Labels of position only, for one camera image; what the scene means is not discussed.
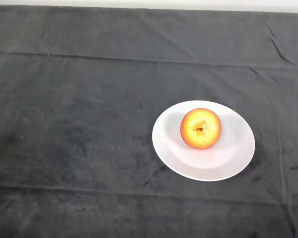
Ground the black cloth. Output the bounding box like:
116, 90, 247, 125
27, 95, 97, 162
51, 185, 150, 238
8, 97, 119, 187
0, 4, 298, 238

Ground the white round plate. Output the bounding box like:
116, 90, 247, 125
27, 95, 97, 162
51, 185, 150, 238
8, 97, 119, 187
151, 100, 256, 182

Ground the red yellow apple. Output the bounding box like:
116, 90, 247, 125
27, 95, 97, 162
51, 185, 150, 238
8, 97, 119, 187
180, 108, 223, 150

